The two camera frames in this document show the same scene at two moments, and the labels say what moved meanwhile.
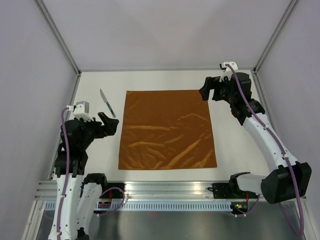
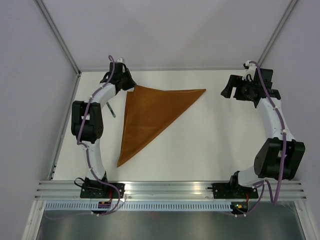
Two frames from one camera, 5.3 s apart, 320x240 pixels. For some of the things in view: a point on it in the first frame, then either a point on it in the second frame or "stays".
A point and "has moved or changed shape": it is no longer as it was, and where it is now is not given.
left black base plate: (116, 193) stays
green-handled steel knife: (104, 98) stays
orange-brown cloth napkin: (163, 129) has moved or changed shape
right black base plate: (230, 190) stays
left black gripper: (103, 130) -> (131, 83)
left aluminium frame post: (58, 37) stays
